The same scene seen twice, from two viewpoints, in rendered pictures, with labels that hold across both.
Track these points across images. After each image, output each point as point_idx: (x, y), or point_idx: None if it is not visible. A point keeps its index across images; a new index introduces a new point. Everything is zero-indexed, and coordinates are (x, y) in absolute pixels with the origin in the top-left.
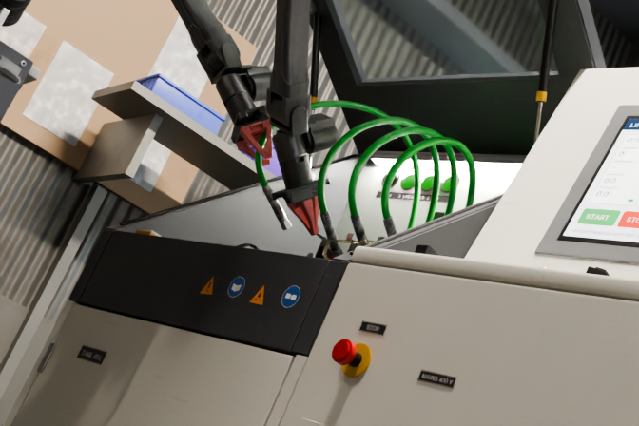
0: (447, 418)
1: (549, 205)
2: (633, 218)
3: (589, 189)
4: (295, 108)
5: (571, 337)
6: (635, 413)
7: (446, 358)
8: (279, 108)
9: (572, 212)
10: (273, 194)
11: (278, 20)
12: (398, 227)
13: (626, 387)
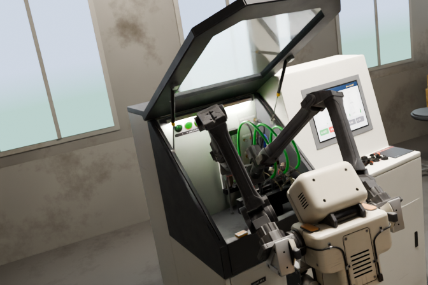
0: None
1: (308, 133)
2: (332, 128)
3: (315, 124)
4: None
5: (391, 180)
6: (404, 186)
7: None
8: (272, 161)
9: (317, 133)
10: (255, 184)
11: (290, 137)
12: (195, 144)
13: (402, 183)
